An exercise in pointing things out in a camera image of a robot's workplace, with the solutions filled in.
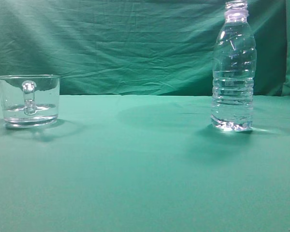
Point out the green cloth backdrop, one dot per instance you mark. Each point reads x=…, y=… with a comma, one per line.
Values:
x=113, y=47

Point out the green table cloth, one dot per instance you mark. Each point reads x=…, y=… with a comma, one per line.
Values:
x=147, y=164

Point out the clear plastic water bottle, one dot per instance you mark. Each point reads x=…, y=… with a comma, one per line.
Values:
x=233, y=70

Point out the clear glass mug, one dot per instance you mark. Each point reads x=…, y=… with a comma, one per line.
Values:
x=29, y=100

